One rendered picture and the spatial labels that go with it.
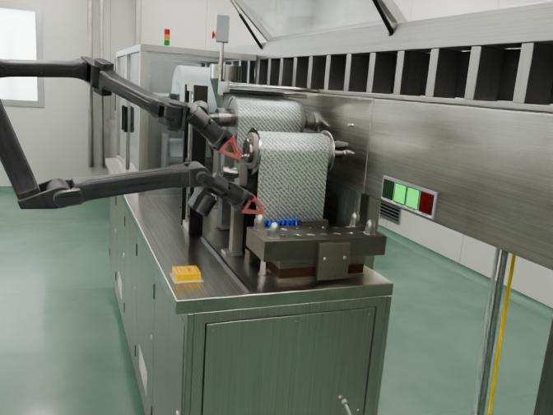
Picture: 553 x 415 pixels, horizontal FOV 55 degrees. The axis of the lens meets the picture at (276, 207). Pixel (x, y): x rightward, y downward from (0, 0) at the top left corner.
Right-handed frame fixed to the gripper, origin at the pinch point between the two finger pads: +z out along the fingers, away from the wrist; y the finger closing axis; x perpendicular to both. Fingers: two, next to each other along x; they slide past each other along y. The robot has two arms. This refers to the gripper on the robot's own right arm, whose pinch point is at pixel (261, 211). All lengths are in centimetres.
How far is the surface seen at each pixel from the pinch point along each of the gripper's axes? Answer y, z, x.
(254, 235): 11.6, -2.8, -6.8
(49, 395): -86, -3, -125
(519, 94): 66, 7, 51
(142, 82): -102, -39, 20
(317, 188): 0.3, 12.7, 15.7
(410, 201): 35.2, 20.6, 24.3
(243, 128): -23.6, -11.8, 20.9
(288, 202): 0.3, 6.5, 6.8
